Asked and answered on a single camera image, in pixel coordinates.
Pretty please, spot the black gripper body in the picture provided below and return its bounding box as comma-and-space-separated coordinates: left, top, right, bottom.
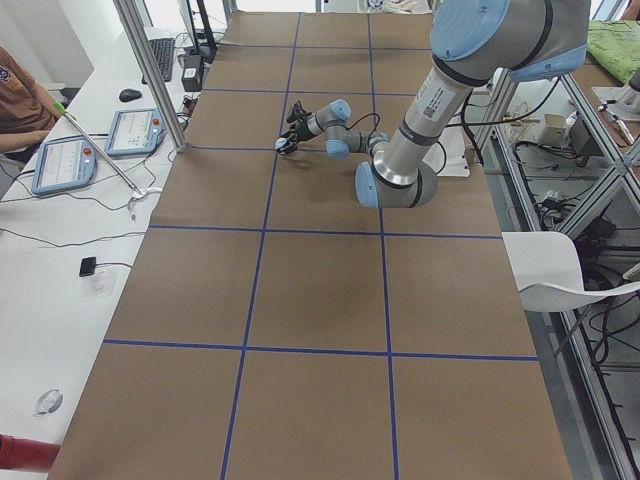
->
292, 116, 313, 141

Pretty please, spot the light blue call bell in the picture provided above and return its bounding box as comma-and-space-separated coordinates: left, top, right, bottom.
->
274, 137, 298, 156

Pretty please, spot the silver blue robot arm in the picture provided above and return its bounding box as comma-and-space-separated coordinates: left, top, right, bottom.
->
275, 0, 590, 208

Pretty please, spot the black power adapter box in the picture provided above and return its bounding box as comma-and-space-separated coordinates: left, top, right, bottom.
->
181, 55, 204, 92

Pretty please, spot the black keyboard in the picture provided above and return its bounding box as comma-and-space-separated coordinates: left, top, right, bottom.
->
148, 37, 175, 82

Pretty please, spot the right teach pendant tablet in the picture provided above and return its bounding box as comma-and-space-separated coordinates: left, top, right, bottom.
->
105, 108, 166, 157

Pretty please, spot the teach pendant tablet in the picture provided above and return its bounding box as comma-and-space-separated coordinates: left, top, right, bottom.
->
31, 136, 97, 196
105, 108, 166, 157

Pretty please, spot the metal grabber stick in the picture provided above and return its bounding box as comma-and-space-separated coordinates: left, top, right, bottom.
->
54, 102, 162, 221

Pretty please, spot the black computer mouse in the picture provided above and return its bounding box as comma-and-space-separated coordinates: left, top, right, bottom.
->
119, 88, 142, 103

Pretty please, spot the left teach pendant tablet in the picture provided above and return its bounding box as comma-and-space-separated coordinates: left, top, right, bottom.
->
31, 136, 97, 196

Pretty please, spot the small black square device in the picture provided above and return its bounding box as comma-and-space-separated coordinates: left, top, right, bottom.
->
79, 256, 97, 277

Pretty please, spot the person in brown shirt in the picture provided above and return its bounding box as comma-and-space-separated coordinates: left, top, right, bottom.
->
1, 48, 61, 163

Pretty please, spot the green cloth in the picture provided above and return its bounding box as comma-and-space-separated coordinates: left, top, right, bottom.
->
587, 20, 639, 84

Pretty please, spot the clear plastic bag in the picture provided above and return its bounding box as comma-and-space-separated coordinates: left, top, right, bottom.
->
33, 389, 64, 417

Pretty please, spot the red object at edge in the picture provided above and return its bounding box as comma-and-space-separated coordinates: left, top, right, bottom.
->
0, 435, 60, 473

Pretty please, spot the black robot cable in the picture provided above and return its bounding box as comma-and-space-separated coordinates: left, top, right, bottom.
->
344, 112, 384, 144

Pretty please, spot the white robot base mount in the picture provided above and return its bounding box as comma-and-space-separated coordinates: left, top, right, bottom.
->
423, 127, 470, 178

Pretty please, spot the aluminium frame post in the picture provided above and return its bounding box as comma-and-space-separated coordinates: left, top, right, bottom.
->
113, 0, 187, 153

